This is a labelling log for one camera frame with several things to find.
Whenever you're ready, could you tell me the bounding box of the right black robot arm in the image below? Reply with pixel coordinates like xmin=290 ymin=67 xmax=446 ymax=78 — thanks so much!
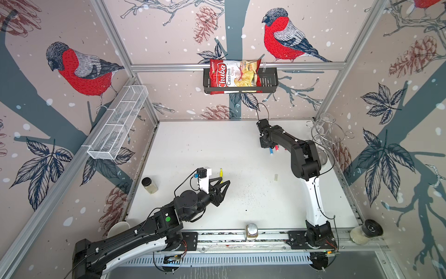
xmin=256 ymin=119 xmax=338 ymax=249

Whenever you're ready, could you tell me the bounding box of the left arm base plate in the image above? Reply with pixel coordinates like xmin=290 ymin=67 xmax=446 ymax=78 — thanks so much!
xmin=162 ymin=231 xmax=198 ymax=252

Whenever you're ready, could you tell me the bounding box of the small jar black lid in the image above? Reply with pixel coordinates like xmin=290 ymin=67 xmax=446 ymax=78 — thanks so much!
xmin=141 ymin=177 xmax=158 ymax=194

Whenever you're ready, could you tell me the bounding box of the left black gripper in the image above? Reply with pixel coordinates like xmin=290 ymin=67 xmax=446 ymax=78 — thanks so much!
xmin=185 ymin=176 xmax=230 ymax=223

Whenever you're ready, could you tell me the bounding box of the white mesh wall shelf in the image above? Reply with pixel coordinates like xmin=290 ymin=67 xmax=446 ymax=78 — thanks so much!
xmin=87 ymin=85 xmax=148 ymax=160

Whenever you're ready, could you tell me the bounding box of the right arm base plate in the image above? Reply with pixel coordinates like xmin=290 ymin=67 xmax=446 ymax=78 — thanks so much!
xmin=286 ymin=230 xmax=338 ymax=250

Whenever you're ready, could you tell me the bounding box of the right jar black lid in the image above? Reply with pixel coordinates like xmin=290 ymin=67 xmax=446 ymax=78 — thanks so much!
xmin=350 ymin=219 xmax=383 ymax=245

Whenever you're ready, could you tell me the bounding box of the red cassava chips bag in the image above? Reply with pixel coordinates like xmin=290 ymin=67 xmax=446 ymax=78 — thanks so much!
xmin=208 ymin=59 xmax=261 ymax=95

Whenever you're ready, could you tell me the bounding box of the chrome spiral glass holder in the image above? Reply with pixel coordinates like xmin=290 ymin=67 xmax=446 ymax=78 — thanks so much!
xmin=306 ymin=113 xmax=355 ymax=166

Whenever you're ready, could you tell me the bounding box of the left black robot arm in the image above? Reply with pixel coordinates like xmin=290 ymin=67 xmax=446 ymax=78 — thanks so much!
xmin=69 ymin=177 xmax=231 ymax=279

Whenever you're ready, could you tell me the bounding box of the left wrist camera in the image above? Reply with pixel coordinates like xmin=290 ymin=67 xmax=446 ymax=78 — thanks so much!
xmin=195 ymin=167 xmax=212 ymax=194

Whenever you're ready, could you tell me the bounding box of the black wire basket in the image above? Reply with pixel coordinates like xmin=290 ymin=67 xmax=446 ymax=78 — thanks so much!
xmin=203 ymin=67 xmax=279 ymax=95

